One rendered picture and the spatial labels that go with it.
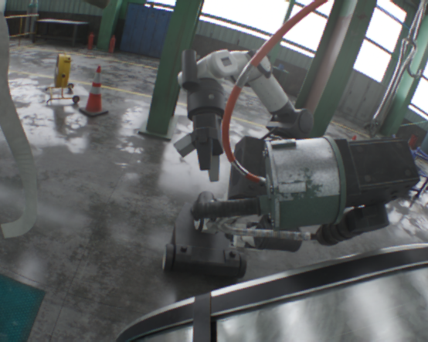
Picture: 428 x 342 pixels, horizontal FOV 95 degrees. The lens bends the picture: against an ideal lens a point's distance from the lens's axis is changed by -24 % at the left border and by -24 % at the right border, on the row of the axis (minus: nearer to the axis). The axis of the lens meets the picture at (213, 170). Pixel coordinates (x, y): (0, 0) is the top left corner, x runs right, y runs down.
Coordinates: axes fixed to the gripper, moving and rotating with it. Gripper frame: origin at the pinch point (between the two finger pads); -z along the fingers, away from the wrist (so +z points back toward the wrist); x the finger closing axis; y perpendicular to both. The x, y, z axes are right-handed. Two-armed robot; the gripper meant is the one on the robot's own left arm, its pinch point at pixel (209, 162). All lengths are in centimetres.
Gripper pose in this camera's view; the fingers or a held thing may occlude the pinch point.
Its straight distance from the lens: 54.6
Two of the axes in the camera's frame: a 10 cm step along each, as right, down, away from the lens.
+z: -0.6, -9.7, 2.5
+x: 1.6, 2.4, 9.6
